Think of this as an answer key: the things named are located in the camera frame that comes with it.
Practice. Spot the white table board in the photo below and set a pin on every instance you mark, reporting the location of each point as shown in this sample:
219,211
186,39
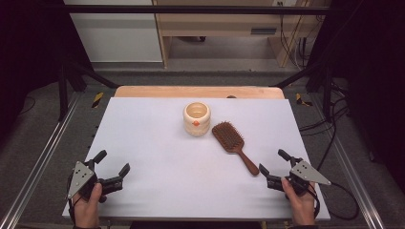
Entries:
159,159

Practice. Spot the cream ceramic cup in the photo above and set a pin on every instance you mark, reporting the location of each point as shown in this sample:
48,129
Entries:
196,125

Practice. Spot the person's right hand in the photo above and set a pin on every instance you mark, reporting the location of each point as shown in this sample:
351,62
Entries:
302,208

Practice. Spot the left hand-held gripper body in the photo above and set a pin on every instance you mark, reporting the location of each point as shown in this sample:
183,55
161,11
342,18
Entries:
81,178

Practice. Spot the wooden table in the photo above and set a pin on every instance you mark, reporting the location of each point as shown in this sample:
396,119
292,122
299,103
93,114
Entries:
178,91

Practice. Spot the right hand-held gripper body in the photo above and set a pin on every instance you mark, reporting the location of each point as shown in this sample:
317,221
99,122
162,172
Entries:
305,173

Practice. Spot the black metal stand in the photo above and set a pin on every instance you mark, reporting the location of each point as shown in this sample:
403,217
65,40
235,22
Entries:
326,92
63,92

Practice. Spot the brown wooden hairbrush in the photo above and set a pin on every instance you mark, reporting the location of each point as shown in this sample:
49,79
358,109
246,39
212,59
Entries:
228,136

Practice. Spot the white cabinet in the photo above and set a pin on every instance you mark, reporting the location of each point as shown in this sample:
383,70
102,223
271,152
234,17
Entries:
117,35

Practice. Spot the aluminium rail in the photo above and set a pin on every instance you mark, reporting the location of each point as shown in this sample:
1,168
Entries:
38,165
353,178

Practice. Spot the person's left hand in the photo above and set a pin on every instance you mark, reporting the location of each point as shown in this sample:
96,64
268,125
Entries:
86,211

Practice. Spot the light wooden desk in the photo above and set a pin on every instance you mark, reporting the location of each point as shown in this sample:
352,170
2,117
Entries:
216,24

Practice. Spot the black curtain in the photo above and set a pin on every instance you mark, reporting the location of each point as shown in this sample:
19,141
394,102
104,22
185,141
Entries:
28,47
372,79

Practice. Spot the yellow black tape strip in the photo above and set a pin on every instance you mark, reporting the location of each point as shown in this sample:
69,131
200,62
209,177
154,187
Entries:
300,99
97,99

